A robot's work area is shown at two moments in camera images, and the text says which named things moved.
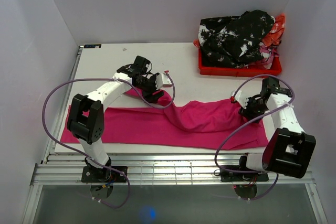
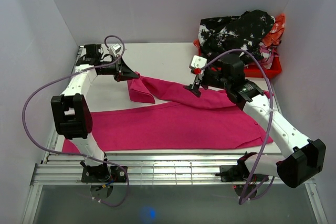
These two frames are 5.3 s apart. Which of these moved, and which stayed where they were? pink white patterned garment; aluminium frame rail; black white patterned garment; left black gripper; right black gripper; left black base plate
Moved: right black gripper; left black gripper
Stayed: left black base plate; aluminium frame rail; black white patterned garment; pink white patterned garment
